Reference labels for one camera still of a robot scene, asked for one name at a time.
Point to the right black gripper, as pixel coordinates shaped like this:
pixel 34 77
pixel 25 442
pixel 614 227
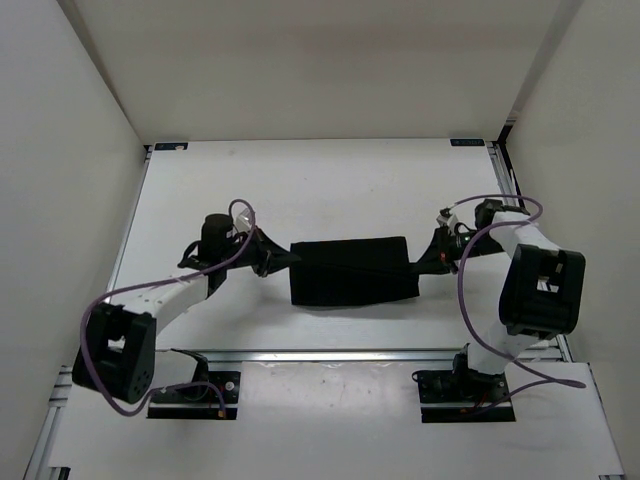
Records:
pixel 438 256

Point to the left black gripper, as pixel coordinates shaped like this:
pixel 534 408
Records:
pixel 278 256

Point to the black skirt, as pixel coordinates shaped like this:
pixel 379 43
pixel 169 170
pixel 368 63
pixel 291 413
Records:
pixel 352 273

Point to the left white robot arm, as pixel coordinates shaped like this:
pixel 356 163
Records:
pixel 118 341

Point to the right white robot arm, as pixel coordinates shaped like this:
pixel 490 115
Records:
pixel 541 293

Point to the right blue label sticker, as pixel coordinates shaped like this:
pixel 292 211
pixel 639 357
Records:
pixel 467 142

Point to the blue label sticker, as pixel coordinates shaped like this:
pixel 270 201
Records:
pixel 467 142
pixel 171 146

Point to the left blue label sticker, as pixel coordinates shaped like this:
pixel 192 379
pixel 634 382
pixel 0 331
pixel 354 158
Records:
pixel 171 146

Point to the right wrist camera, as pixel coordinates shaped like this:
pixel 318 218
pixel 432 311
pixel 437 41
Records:
pixel 447 218

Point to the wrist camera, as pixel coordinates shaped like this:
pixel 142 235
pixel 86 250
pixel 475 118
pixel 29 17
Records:
pixel 447 218
pixel 244 221

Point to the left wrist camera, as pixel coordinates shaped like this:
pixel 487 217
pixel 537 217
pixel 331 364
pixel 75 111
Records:
pixel 244 221

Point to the front aluminium rail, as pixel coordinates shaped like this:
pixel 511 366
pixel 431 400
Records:
pixel 328 356

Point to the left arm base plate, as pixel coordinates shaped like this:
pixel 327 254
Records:
pixel 200 402

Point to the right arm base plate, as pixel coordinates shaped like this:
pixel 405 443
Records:
pixel 445 397

